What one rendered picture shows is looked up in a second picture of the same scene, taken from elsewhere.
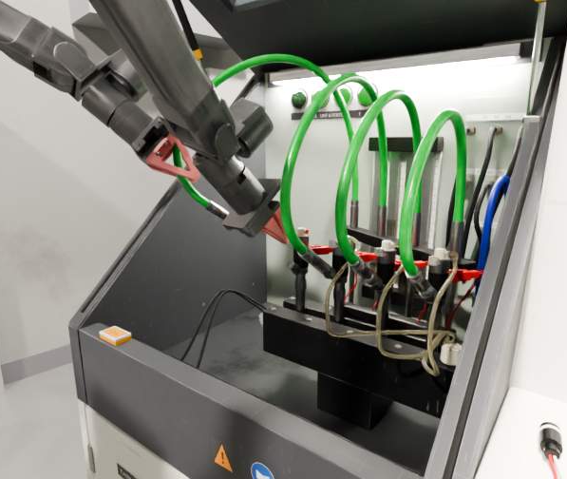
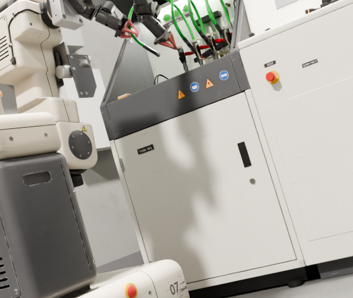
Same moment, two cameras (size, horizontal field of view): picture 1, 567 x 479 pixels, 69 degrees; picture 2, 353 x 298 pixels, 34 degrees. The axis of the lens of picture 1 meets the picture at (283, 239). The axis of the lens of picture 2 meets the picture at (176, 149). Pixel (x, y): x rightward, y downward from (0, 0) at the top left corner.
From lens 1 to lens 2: 211 cm
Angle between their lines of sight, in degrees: 21
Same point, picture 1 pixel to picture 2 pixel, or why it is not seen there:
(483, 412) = (239, 36)
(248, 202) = (161, 31)
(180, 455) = (165, 111)
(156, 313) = not seen: hidden behind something
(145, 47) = not seen: outside the picture
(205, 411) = (170, 84)
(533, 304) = (251, 25)
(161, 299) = not seen: hidden behind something
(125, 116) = (112, 18)
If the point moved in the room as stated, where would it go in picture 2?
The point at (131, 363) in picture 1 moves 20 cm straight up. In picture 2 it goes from (136, 94) to (124, 51)
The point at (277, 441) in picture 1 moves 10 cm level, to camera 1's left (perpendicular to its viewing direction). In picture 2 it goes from (195, 70) to (172, 76)
